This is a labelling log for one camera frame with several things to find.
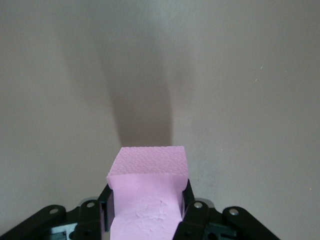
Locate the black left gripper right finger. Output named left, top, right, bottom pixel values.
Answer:
left=173, top=178, right=278, bottom=240

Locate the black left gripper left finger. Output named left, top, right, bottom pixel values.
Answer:
left=0, top=184, right=114, bottom=240

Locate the pink foam cube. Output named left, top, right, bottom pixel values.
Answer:
left=106, top=145, right=189, bottom=240

